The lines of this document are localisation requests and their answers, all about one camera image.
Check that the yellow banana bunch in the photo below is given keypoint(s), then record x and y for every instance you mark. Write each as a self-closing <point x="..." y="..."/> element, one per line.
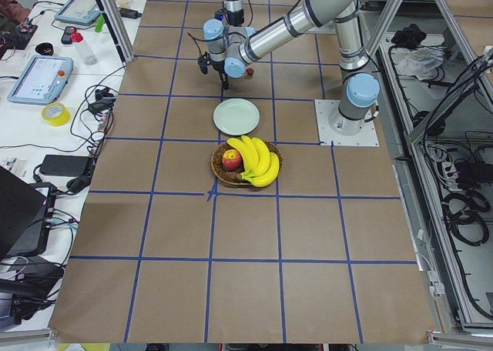
<point x="261" y="166"/>

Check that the red yellow apple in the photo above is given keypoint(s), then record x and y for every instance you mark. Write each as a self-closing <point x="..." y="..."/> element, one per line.
<point x="231" y="160"/>

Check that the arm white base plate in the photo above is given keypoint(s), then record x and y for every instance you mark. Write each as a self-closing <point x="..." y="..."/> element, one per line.
<point x="335" y="130"/>

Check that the black small bowl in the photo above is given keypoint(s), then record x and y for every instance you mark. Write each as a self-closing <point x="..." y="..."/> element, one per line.
<point x="45" y="48"/>

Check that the yellow tape roll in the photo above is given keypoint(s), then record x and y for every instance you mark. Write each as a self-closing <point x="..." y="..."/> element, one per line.
<point x="56" y="114"/>

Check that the clear bottle red cap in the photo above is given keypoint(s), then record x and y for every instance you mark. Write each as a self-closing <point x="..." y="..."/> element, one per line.
<point x="83" y="48"/>

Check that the near teach pendant tablet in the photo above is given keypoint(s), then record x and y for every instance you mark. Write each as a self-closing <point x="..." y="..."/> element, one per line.
<point x="42" y="80"/>

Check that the teach pendant tablet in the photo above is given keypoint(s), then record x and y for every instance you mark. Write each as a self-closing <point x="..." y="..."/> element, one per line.
<point x="79" y="12"/>
<point x="42" y="80"/>

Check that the black laptop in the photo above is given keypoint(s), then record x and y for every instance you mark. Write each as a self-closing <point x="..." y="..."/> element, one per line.
<point x="25" y="211"/>

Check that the black power adapter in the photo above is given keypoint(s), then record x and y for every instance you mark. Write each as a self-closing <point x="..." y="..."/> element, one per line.
<point x="64" y="165"/>

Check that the brown wicker basket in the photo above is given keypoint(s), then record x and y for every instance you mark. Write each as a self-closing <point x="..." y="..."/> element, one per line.
<point x="230" y="177"/>

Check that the light green plate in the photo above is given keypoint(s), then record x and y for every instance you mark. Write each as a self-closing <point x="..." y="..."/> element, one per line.
<point x="236" y="116"/>

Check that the far teach pendant tablet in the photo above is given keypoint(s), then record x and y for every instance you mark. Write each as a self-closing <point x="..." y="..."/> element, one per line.
<point x="79" y="12"/>

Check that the black phone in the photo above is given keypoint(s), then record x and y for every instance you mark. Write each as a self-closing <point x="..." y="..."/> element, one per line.
<point x="66" y="38"/>

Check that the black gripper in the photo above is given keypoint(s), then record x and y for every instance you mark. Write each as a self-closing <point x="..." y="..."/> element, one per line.
<point x="222" y="75"/>
<point x="234" y="18"/>

